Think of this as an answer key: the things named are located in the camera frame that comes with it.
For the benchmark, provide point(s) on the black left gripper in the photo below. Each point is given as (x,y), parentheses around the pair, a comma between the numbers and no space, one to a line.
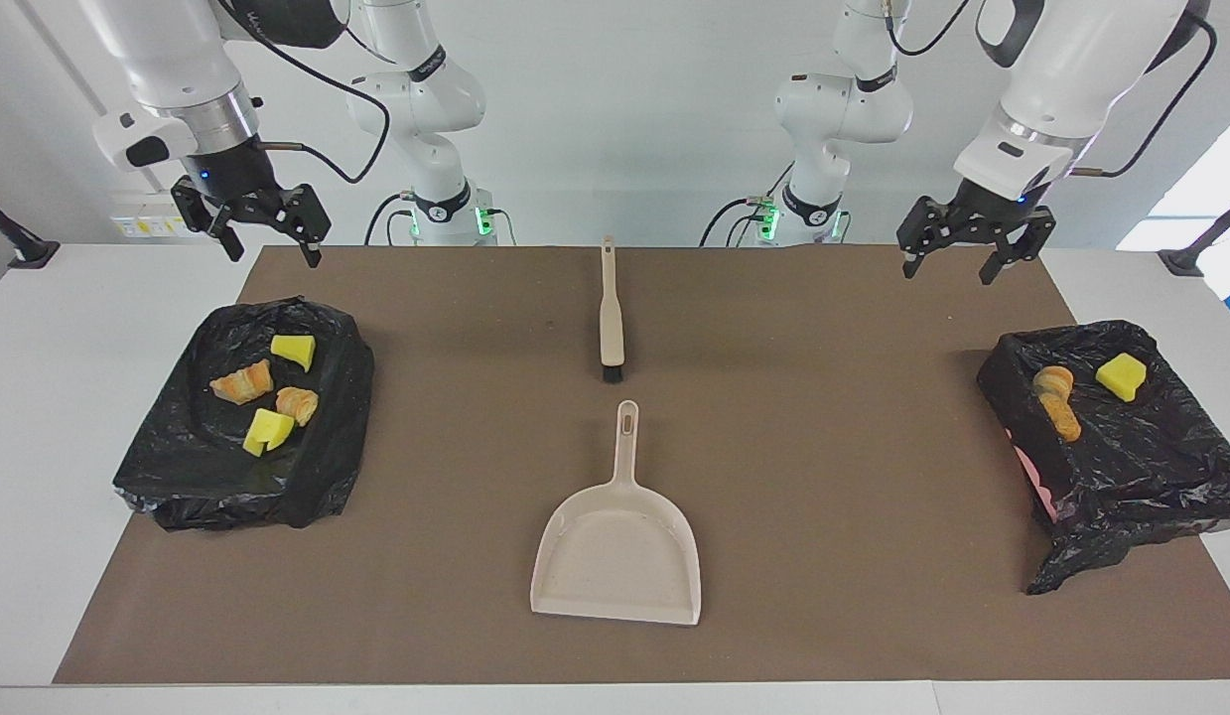
(987,209)

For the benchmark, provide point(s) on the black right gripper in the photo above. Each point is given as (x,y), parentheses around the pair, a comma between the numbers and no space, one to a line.
(232,177)

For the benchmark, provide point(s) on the notched yellow sponge piece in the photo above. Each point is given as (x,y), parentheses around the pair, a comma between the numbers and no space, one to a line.
(294,351)

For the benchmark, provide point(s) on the golden brown croissant piece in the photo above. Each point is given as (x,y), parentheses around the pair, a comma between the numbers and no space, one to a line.
(298,403)

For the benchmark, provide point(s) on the brown breaded nugget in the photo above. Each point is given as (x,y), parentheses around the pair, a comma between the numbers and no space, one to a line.
(1065,417)

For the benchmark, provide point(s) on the yellow sponge with green pad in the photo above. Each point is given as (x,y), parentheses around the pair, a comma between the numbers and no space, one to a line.
(1121,377)

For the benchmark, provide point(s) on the small yellow sponge piece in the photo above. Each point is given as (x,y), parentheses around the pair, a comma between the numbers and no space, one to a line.
(266,430)

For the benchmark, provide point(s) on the beige hand brush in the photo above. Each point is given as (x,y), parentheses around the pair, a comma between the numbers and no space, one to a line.
(612,318)

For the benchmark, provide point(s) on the beige plastic dustpan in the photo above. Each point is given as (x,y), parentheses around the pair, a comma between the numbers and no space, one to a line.
(614,556)

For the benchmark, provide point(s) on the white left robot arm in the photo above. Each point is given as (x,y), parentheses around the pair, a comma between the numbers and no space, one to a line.
(1051,79)

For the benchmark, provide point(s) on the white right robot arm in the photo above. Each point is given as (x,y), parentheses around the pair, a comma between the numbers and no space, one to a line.
(178,60)

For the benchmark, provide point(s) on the pink plastic bin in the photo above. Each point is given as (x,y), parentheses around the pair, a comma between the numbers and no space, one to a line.
(1031,477)

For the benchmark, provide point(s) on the black plastic trash bag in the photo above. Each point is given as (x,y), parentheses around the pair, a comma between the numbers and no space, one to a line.
(198,467)
(1151,457)

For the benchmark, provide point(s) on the black stand foot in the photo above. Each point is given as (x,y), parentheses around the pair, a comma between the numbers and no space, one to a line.
(1185,261)
(29,251)

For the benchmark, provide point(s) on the brown table mat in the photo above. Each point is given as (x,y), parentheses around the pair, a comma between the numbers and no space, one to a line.
(614,655)

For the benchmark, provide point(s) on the white wall socket box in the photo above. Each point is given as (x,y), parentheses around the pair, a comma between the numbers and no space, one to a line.
(138,226)

